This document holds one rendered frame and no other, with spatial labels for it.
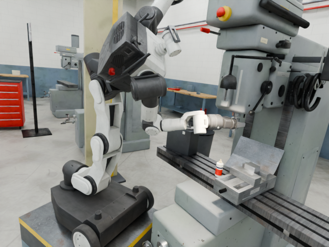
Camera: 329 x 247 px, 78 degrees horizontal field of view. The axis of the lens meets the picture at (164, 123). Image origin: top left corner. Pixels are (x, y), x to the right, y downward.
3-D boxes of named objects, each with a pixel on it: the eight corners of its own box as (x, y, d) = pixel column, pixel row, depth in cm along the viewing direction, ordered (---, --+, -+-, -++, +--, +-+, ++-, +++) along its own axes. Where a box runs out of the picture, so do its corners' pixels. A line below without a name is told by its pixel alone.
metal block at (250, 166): (252, 178, 108) (254, 168, 107) (243, 173, 113) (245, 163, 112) (258, 176, 111) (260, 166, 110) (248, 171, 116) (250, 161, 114)
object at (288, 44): (278, 47, 95) (280, 38, 94) (270, 47, 99) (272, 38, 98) (290, 51, 103) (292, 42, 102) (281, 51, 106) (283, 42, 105)
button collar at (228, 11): (227, 19, 88) (230, 4, 87) (216, 21, 93) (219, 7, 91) (230, 20, 90) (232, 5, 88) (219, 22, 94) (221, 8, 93)
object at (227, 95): (226, 107, 105) (233, 64, 100) (220, 105, 109) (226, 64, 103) (231, 106, 108) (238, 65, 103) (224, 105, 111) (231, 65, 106)
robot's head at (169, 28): (164, 50, 100) (173, 41, 94) (157, 35, 100) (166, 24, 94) (173, 50, 103) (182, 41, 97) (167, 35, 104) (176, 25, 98)
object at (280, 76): (268, 109, 111) (279, 59, 105) (230, 101, 130) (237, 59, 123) (283, 108, 123) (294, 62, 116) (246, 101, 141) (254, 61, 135)
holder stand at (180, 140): (187, 156, 148) (191, 130, 143) (165, 147, 163) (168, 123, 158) (197, 152, 157) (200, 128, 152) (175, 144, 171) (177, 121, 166)
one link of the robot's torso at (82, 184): (70, 188, 147) (70, 171, 144) (93, 177, 164) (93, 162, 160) (89, 199, 137) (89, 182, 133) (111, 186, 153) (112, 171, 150)
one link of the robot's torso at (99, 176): (76, 189, 143) (89, 132, 125) (98, 178, 160) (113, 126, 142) (89, 203, 137) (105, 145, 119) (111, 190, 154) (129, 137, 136)
